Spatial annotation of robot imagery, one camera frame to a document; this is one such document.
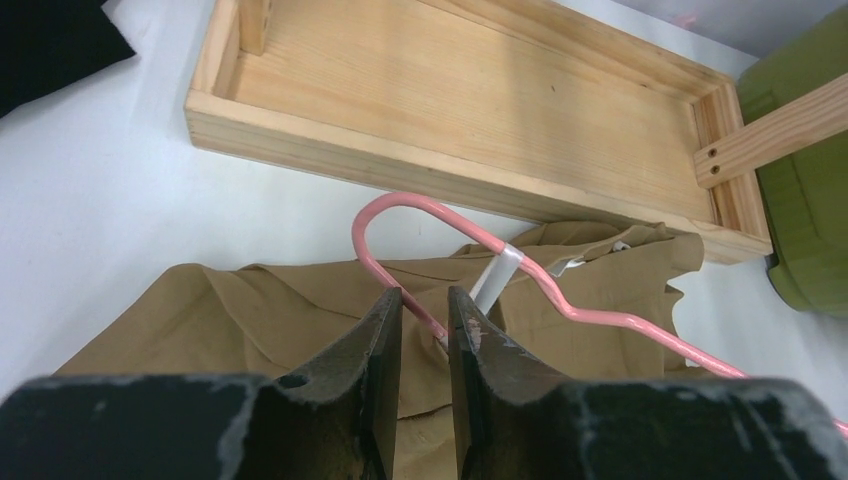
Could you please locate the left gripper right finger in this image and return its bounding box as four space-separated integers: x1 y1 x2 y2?
448 287 847 479

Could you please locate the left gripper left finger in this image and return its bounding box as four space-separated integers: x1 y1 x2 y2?
1 288 402 479

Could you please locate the pink wire hanger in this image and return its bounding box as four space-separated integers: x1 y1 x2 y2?
351 192 848 440

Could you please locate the tan pleated skirt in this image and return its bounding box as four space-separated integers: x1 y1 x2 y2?
60 221 704 479

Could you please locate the wooden hanger rack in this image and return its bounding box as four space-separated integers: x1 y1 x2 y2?
185 1 847 264

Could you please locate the green plastic bin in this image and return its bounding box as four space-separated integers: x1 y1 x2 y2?
737 7 847 318

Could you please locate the black garment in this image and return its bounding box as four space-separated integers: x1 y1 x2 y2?
1 0 136 116

